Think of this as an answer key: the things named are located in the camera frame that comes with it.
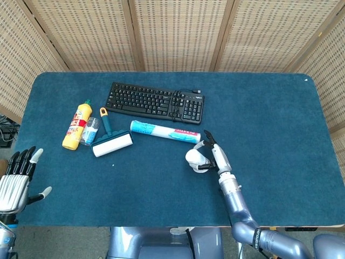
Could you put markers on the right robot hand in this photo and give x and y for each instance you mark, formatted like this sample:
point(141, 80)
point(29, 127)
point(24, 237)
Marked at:
point(222, 159)

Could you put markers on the black computer keyboard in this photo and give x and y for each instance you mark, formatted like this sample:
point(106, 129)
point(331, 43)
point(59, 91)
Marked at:
point(140, 99)

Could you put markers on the woven folding screen panel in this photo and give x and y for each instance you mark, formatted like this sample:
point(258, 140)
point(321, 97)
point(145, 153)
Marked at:
point(178, 35)
point(331, 89)
point(269, 35)
point(89, 35)
point(21, 59)

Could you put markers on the blue table mat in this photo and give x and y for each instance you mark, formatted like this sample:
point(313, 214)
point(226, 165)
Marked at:
point(269, 135)

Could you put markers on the plastic wrap roll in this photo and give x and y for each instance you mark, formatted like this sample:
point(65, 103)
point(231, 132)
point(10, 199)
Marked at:
point(161, 131)

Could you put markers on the teal lint roller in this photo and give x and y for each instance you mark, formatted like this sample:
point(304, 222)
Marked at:
point(113, 145)

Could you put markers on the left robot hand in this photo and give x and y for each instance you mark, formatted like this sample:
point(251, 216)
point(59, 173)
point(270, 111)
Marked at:
point(12, 189)

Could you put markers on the blue-grey robot torso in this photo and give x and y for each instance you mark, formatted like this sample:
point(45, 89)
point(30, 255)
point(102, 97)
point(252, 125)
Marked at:
point(126, 242)

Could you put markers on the yellow plastic bottle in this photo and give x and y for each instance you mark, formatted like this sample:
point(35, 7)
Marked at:
point(75, 129)

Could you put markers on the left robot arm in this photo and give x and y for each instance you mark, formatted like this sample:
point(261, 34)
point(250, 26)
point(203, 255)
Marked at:
point(6, 237)

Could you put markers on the clear plastic jar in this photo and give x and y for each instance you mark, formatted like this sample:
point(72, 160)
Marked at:
point(90, 132)

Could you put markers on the metal table leg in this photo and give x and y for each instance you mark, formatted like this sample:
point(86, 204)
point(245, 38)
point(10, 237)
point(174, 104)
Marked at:
point(240, 252)

